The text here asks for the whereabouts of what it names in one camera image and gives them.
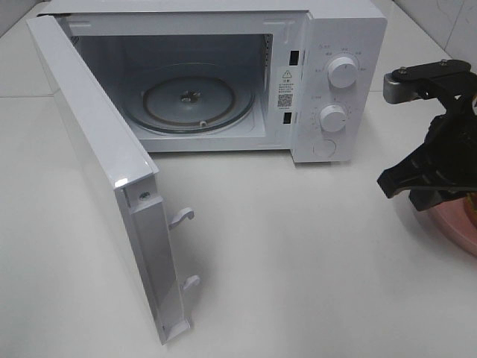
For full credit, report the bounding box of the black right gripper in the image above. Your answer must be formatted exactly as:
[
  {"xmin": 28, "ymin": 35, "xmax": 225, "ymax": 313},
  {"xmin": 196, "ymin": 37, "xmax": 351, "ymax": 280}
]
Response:
[{"xmin": 377, "ymin": 60, "xmax": 476, "ymax": 200}]

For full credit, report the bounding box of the round white door button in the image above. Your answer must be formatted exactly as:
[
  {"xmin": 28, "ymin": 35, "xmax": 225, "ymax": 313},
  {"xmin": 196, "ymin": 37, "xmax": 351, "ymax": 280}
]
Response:
[{"xmin": 313, "ymin": 139, "xmax": 336, "ymax": 158}]

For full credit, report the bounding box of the pink plate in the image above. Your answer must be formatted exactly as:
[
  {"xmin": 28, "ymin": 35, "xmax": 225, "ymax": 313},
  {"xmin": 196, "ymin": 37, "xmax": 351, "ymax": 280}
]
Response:
[{"xmin": 409, "ymin": 195, "xmax": 476, "ymax": 257}]

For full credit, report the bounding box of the white microwave door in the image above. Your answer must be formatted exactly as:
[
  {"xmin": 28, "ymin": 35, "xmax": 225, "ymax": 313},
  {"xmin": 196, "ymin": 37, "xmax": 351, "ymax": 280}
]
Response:
[{"xmin": 28, "ymin": 16, "xmax": 200, "ymax": 342}]

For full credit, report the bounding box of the burger with lettuce and cheese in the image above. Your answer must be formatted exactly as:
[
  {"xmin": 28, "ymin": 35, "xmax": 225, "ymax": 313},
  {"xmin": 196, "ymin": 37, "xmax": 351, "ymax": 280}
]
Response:
[{"xmin": 464, "ymin": 192, "xmax": 477, "ymax": 227}]

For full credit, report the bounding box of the lower white timer knob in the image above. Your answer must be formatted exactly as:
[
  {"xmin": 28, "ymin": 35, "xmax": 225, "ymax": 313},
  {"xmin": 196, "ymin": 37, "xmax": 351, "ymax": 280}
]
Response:
[{"xmin": 319, "ymin": 104, "xmax": 347, "ymax": 133}]

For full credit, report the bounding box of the upper white power knob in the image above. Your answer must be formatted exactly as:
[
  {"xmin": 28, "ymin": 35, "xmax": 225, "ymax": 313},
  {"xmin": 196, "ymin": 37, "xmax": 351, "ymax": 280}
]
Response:
[{"xmin": 327, "ymin": 56, "xmax": 358, "ymax": 89}]

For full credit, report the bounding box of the white microwave oven body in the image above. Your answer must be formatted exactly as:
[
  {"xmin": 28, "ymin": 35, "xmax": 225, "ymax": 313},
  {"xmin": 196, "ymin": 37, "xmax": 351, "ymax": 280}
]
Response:
[{"xmin": 34, "ymin": 1, "xmax": 387, "ymax": 163}]

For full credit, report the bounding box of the white warning label sticker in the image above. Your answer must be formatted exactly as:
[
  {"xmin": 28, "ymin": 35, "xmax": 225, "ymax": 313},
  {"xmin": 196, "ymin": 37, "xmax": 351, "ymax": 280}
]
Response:
[{"xmin": 275, "ymin": 66, "xmax": 299, "ymax": 110}]

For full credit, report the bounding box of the glass microwave turntable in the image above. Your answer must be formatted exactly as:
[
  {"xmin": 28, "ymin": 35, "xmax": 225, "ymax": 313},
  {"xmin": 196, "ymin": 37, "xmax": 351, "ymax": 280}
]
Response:
[{"xmin": 122, "ymin": 63, "xmax": 255, "ymax": 135}]

